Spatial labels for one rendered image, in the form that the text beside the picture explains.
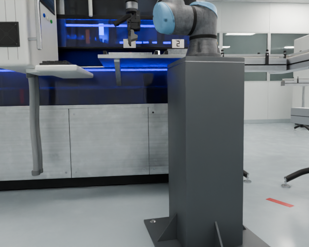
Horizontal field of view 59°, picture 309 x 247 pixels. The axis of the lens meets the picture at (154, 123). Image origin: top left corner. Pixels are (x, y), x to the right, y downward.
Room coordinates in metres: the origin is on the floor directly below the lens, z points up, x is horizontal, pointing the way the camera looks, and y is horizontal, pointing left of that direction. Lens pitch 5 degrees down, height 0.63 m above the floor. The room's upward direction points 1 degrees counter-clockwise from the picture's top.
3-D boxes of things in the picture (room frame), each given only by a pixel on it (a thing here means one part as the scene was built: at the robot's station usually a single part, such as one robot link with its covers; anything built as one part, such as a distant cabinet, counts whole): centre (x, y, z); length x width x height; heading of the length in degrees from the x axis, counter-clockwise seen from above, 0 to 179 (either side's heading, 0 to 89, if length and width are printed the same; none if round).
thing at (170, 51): (1.75, -0.20, 0.90); 0.34 x 0.26 x 0.04; 5
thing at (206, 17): (1.18, -0.20, 0.96); 0.13 x 0.12 x 0.14; 109
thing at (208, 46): (1.18, -0.21, 0.84); 0.15 x 0.15 x 0.10
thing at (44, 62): (1.55, 0.50, 0.82); 0.40 x 0.14 x 0.02; 2
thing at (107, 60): (1.78, -0.02, 0.87); 0.70 x 0.48 x 0.02; 96
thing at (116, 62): (1.75, 0.23, 0.80); 0.34 x 0.03 x 0.13; 6
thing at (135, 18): (1.74, 0.12, 1.12); 0.09 x 0.08 x 0.12; 96
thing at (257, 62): (2.18, -0.69, 0.92); 0.69 x 0.15 x 0.16; 96
